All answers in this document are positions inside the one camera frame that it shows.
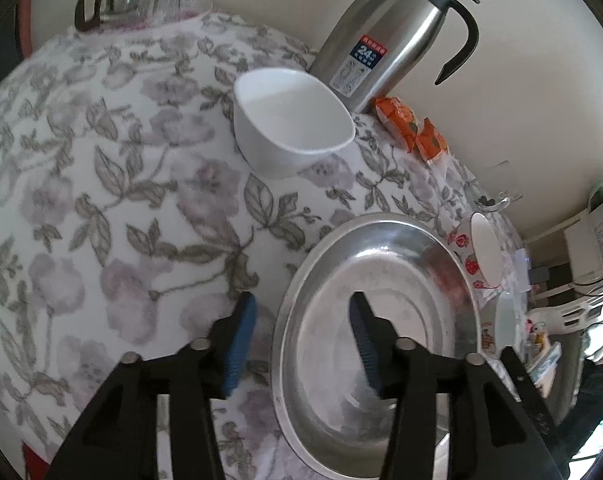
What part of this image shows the pale blue floral bowl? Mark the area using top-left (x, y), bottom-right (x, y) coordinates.
top-left (480, 292), bottom-right (519, 359)

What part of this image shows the large stainless steel basin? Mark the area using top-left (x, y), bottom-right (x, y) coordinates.
top-left (271, 214), bottom-right (478, 479)

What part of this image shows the strawberry pattern bowl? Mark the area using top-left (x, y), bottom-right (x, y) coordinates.
top-left (446, 212), bottom-right (503, 289)

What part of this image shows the white square bowl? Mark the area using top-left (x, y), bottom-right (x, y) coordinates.
top-left (233, 67), bottom-right (356, 179)

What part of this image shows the white plastic chair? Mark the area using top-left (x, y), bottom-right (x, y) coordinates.
top-left (527, 295), bottom-right (603, 335)

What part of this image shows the white power strip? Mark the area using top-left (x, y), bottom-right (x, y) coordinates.
top-left (513, 248), bottom-right (531, 309)

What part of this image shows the black charger plug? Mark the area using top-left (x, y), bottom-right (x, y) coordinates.
top-left (528, 266), bottom-right (550, 285)

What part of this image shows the white shelf unit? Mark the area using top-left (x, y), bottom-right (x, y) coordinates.
top-left (524, 209), bottom-right (603, 301)

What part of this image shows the clear glass mug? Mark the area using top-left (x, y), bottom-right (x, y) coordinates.
top-left (475, 160), bottom-right (524, 212)

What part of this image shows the floral grey tablecloth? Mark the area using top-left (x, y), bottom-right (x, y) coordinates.
top-left (0, 6), bottom-right (528, 480)

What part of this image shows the orange snack packet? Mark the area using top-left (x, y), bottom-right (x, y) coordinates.
top-left (374, 96), bottom-right (422, 153)
top-left (415, 118), bottom-right (449, 164)

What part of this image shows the stainless steel thermos jug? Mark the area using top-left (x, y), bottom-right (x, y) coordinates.
top-left (309, 0), bottom-right (480, 113)

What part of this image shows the round tray under glasses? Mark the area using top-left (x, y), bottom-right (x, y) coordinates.
top-left (77, 6), bottom-right (213, 35)

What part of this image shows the glass teapot black handle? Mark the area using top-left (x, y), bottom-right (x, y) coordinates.
top-left (74, 0), bottom-right (148, 34)

